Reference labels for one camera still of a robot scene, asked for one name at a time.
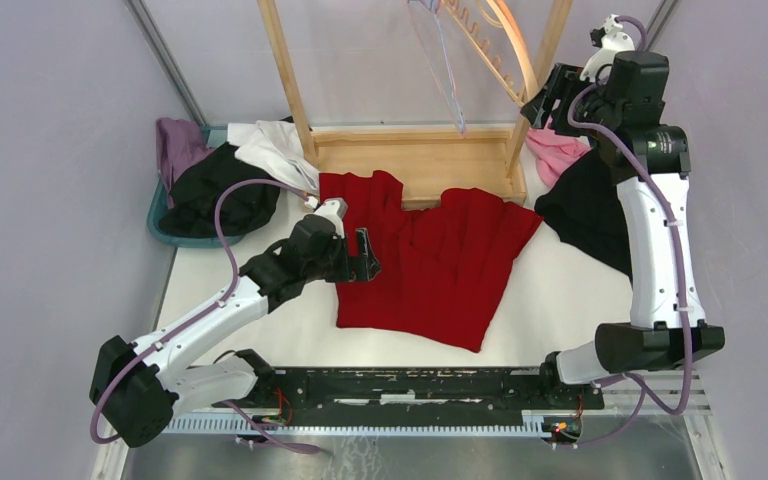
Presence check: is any wooden hanger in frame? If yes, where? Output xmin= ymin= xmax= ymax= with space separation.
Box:
xmin=441 ymin=0 xmax=540 ymax=106

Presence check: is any pink garment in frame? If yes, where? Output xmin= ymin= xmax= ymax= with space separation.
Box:
xmin=525 ymin=128 xmax=590 ymax=188

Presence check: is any teal laundry basket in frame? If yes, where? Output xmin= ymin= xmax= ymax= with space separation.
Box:
xmin=147 ymin=144 xmax=252 ymax=248

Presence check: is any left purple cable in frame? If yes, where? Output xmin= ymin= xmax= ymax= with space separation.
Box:
xmin=89 ymin=178 xmax=322 ymax=456

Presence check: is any purple garment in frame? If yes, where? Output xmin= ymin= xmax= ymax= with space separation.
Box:
xmin=155 ymin=117 xmax=214 ymax=209

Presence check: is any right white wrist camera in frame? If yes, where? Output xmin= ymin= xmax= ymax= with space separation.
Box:
xmin=579 ymin=14 xmax=646 ymax=82

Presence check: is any black garment in basket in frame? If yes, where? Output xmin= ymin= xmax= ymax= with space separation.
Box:
xmin=158 ymin=119 xmax=315 ymax=240

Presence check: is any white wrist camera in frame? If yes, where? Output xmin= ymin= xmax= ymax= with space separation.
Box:
xmin=579 ymin=14 xmax=646 ymax=82
xmin=313 ymin=197 xmax=348 ymax=237

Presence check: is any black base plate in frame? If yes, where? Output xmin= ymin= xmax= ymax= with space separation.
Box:
xmin=235 ymin=367 xmax=605 ymax=427

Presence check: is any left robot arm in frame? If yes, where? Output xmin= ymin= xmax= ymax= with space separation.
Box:
xmin=89 ymin=214 xmax=381 ymax=448

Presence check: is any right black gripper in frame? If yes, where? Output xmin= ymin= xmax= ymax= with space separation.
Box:
xmin=521 ymin=61 xmax=622 ymax=140

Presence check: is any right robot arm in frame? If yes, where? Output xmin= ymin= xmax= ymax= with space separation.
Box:
xmin=521 ymin=51 xmax=725 ymax=408

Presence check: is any aluminium frame rail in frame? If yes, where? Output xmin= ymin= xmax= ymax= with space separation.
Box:
xmin=158 ymin=366 xmax=681 ymax=441

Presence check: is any black garment on right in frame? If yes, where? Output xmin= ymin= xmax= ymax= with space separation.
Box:
xmin=535 ymin=150 xmax=633 ymax=278

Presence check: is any wooden clothes rack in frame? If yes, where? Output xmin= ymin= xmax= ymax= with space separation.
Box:
xmin=258 ymin=1 xmax=572 ymax=210

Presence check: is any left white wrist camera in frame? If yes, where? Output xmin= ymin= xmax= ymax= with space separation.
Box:
xmin=313 ymin=197 xmax=348 ymax=237

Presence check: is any white garment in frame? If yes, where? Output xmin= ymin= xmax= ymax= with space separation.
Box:
xmin=226 ymin=121 xmax=320 ymax=194

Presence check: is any red skirt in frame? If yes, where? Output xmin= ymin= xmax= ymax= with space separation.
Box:
xmin=319 ymin=171 xmax=543 ymax=353

